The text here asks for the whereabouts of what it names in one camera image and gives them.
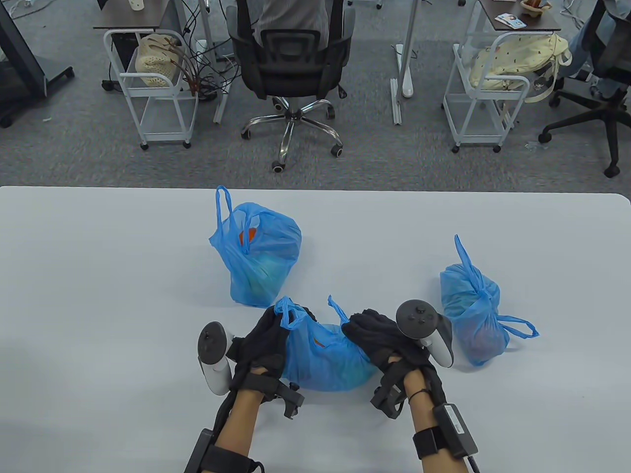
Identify person's right hand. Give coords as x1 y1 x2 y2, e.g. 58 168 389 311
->
341 309 435 375

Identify person's left hand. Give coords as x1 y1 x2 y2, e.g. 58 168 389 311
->
227 304 317 392

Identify blue plastic bag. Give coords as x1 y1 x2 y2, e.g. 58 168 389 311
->
274 296 378 392
209 185 302 308
440 234 540 367

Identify black forearm sensor box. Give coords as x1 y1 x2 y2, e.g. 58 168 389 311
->
434 403 480 460
184 428 212 473

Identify person's right forearm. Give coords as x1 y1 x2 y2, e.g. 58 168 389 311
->
402 367 466 473

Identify person's left forearm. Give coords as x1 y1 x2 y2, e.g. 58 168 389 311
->
214 389 262 473

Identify cream knit bag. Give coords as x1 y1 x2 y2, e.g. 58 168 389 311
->
134 34 185 89

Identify yellow patterned cloth bag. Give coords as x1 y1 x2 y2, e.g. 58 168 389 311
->
468 34 572 103

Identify brown desk top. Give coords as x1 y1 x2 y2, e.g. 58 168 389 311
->
94 0 173 29
477 0 561 33

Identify grey tracking controller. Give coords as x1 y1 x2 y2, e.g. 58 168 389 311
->
198 322 231 396
396 300 454 368

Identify white rolling cart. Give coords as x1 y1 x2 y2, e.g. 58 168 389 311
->
442 32 530 153
103 29 199 150

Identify black chair chrome base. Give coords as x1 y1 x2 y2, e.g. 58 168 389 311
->
226 0 356 173

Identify white desk leg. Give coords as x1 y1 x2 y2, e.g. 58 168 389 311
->
390 0 420 125
197 0 232 124

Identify black stand base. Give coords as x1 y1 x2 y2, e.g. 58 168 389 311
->
0 0 75 129

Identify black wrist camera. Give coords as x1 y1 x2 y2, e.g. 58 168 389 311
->
246 372 305 420
371 365 407 419

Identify black forearm strap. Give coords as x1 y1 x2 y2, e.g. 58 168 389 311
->
413 426 449 460
200 446 259 473

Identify tangled dark cables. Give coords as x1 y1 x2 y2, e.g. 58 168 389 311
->
168 0 242 101

